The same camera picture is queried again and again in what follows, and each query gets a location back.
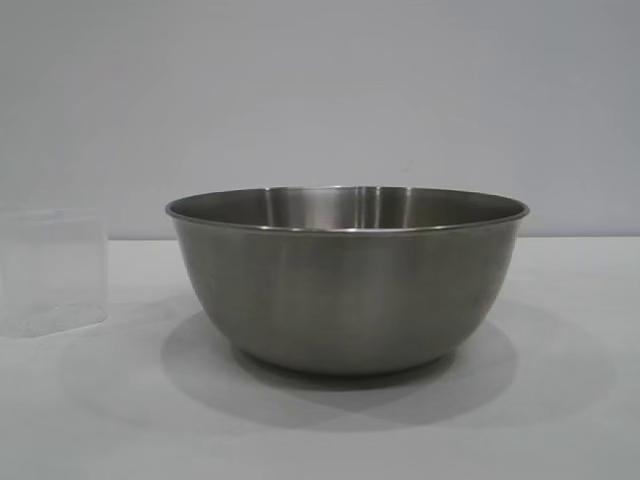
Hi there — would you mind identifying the stainless steel mixing bowl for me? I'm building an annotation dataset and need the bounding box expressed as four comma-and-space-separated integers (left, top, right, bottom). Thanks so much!
163, 184, 531, 376

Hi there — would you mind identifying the translucent plastic measuring cup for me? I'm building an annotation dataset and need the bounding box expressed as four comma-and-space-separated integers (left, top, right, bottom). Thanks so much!
0, 206, 110, 330

